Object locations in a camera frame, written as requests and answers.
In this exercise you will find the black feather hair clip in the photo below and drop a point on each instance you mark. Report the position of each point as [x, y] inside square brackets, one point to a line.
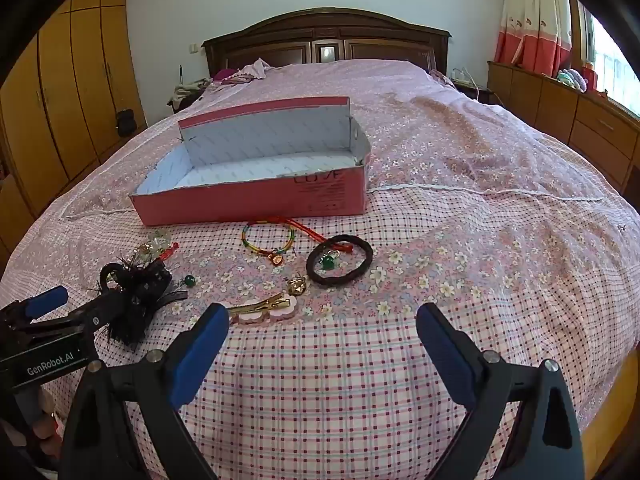
[140, 285]

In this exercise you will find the wooden wardrobe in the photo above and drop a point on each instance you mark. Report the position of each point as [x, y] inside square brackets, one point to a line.
[60, 85]

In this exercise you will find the pink cardboard box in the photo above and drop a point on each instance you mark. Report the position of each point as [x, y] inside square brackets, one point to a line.
[250, 200]

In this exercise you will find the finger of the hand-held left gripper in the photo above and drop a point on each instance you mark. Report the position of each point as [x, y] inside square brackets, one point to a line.
[47, 302]
[100, 310]

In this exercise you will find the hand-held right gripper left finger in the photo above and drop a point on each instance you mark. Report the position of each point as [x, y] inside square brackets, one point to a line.
[200, 355]

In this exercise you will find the pile of clothes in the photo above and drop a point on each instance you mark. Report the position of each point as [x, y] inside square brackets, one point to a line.
[187, 91]

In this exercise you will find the dark wooden nightstand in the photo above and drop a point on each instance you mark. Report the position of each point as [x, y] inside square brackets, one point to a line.
[480, 96]

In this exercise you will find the person's left hand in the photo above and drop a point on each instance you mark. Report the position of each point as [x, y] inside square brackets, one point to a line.
[44, 426]

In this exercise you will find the green bead charm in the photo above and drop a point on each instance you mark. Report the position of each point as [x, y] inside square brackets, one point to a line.
[328, 261]

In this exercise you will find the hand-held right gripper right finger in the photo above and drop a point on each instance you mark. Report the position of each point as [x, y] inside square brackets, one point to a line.
[445, 355]

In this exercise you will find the wooden side cabinet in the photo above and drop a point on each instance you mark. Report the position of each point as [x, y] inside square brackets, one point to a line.
[590, 125]

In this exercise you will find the gold hair clip pink flowers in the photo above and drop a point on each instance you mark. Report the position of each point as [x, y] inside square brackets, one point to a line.
[260, 307]

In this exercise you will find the window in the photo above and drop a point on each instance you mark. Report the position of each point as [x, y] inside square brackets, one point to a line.
[610, 65]

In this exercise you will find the knitted plush toy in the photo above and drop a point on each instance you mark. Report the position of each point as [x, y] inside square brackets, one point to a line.
[571, 79]

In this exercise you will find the dark wooden headboard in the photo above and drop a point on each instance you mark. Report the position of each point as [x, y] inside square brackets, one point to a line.
[280, 52]

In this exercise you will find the magenta pillow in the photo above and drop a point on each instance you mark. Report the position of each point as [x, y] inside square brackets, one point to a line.
[226, 75]

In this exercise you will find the pink and white curtain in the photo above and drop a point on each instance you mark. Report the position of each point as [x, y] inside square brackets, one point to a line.
[530, 35]

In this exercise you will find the red box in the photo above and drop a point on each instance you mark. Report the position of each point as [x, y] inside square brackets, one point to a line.
[591, 81]

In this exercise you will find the light pink garment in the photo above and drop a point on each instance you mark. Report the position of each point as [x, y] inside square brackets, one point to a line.
[256, 67]

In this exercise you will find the black bag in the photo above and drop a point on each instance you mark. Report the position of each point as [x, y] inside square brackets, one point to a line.
[125, 122]

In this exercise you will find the crystal flower hairpin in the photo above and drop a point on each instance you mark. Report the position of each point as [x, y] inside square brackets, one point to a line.
[156, 246]

